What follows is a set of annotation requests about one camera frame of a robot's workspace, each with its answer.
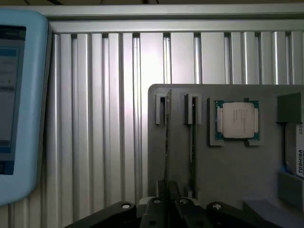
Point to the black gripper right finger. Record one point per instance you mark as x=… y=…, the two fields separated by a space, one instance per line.
x=190 y=213

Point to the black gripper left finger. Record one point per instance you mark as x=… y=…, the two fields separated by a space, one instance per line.
x=152 y=213

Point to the grey parts rack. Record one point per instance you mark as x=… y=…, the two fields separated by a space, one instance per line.
x=237 y=171

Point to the silver CPU chip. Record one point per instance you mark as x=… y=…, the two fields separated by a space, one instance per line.
x=236 y=120

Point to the Toshiba hard disk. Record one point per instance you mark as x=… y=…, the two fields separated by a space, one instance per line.
x=295 y=149

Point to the light blue teach pendant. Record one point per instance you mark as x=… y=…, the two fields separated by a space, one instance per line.
x=16 y=107

